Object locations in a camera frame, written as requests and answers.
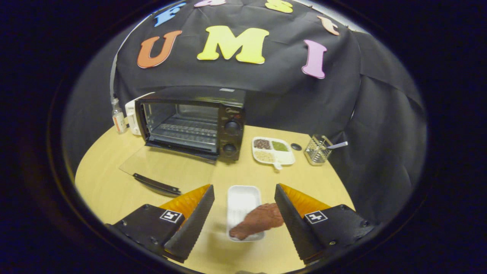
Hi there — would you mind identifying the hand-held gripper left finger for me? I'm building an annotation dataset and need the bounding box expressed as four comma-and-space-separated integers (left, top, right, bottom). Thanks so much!
110, 184, 215, 263

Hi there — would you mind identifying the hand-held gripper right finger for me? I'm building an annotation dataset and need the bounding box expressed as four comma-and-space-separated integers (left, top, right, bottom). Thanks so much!
274, 183, 375, 265

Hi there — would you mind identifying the brown meat piece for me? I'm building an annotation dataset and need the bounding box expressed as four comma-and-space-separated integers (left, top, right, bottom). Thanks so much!
229, 203, 285, 240

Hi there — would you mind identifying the black toaster oven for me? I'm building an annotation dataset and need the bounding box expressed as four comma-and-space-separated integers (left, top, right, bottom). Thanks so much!
119, 87, 246, 197

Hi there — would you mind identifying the white rectangular tray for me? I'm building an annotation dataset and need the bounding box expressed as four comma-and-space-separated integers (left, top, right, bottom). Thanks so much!
227, 185, 265, 242

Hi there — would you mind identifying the white divided dish with grains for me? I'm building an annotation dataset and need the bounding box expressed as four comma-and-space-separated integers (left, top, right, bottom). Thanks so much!
252, 137, 296, 170

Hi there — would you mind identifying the white small appliance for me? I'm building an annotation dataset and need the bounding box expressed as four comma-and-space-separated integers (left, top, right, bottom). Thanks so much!
125, 92, 154, 136

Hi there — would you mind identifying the small clear bottle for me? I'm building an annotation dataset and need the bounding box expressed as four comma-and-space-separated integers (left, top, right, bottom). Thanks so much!
111, 98, 127, 134

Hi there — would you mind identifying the black backdrop cloth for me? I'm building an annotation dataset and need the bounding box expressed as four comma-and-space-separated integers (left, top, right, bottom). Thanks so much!
63, 0, 427, 225

